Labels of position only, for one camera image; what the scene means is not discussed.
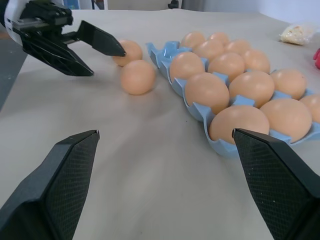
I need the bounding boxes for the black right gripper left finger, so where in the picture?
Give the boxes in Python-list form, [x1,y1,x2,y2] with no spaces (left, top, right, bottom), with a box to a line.
[0,129,101,240]

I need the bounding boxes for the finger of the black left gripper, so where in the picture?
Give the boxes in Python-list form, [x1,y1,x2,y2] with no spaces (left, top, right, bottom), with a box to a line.
[21,30,95,77]
[61,20,127,58]

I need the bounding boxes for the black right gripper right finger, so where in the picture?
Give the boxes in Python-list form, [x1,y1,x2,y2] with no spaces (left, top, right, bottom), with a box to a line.
[231,128,320,240]

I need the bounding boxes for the brown egg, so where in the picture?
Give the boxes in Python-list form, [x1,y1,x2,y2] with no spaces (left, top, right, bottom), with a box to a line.
[228,70,276,109]
[169,51,206,82]
[180,31,207,49]
[269,68,308,101]
[208,31,230,46]
[298,93,320,124]
[120,59,157,96]
[208,104,271,146]
[259,98,313,144]
[207,52,246,82]
[192,39,225,62]
[184,72,231,116]
[223,39,252,55]
[240,48,271,74]
[111,39,144,68]

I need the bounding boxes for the light blue egg tray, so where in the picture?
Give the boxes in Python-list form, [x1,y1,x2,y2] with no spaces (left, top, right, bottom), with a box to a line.
[145,40,320,159]

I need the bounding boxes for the blue and white board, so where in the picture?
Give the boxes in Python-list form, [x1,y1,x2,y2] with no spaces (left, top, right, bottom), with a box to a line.
[53,0,82,11]

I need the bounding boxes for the red object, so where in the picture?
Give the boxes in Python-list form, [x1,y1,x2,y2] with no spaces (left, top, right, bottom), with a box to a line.
[312,48,320,70]

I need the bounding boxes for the clear bag of pale food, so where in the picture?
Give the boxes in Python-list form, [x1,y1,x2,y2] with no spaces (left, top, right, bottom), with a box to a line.
[278,22,316,46]

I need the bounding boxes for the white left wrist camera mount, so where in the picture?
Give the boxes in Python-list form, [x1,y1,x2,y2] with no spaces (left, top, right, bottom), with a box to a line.
[3,0,31,48]

